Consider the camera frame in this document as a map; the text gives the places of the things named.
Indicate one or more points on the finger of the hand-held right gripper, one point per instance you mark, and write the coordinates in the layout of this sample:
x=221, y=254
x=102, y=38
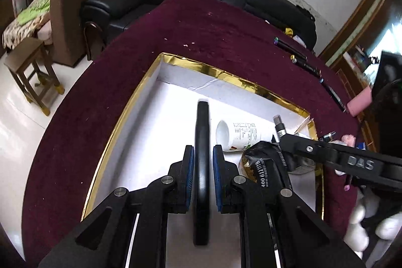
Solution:
x=329, y=155

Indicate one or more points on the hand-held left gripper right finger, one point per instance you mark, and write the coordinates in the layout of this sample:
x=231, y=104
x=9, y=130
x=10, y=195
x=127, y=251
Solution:
x=217, y=180

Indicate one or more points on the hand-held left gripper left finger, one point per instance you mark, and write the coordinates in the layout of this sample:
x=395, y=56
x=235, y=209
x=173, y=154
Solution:
x=189, y=180

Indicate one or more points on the long black marker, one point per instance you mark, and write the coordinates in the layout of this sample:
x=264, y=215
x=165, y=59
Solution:
x=202, y=136

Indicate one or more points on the black wet wipe packet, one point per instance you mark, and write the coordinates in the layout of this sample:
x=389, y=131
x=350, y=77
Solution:
x=263, y=161

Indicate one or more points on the white pill bottle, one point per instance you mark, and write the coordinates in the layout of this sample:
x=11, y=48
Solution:
x=245, y=133

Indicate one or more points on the black marker grey cap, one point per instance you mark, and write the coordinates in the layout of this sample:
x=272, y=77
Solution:
x=279, y=126

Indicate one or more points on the gold-edged cardboard box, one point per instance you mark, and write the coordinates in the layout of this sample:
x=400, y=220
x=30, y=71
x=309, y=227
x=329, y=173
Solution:
x=176, y=111

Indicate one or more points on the person's right hand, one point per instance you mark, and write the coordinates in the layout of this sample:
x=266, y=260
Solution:
x=356, y=236

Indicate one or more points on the pink fluffy ball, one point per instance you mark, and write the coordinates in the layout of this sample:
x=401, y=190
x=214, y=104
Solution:
x=348, y=139

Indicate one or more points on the pink thermos bottle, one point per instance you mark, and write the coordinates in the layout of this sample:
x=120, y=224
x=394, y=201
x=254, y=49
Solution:
x=359, y=103

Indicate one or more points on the black marker gold end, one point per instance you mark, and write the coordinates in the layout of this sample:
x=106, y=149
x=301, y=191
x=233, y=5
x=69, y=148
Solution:
x=306, y=65

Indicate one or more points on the black marker purple end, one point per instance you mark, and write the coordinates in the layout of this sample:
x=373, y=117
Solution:
x=289, y=46

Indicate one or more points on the small yellow object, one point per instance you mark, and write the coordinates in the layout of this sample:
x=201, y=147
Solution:
x=289, y=32

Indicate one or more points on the wooden stool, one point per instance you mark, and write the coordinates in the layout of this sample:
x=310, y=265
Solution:
x=34, y=67

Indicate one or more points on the brown armchair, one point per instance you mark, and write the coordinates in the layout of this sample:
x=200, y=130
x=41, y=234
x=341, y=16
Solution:
x=72, y=4

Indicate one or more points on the floral green cloth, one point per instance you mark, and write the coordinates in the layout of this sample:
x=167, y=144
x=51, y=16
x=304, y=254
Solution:
x=28, y=23

